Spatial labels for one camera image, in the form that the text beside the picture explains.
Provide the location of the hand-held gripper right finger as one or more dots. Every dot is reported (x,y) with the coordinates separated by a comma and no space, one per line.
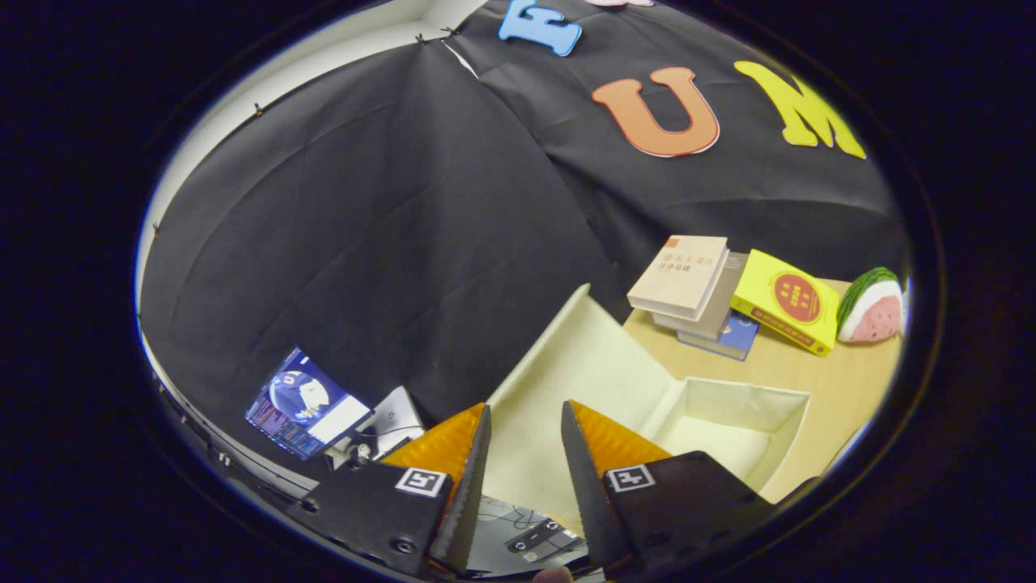
(583,486)

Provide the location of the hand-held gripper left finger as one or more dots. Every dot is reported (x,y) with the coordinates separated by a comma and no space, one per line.
(473,486)

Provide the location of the black remote controller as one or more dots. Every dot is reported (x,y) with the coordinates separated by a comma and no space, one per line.
(538,538)

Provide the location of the white desktop device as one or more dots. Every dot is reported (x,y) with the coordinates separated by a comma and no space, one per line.
(392,417)

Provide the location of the laptop with lit screen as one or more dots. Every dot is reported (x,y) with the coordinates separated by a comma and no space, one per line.
(303,405)

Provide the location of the blue book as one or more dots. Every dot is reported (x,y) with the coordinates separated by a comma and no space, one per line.
(738,337)

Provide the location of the grey book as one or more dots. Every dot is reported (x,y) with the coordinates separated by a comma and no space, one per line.
(726,304)

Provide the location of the tan paperback book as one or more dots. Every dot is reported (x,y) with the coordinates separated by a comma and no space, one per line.
(680,271)

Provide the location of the yellow book with red circle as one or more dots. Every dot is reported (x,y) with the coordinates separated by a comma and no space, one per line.
(789,301)

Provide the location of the watermelon slice plush toy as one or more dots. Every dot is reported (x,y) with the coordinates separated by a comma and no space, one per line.
(874,312)

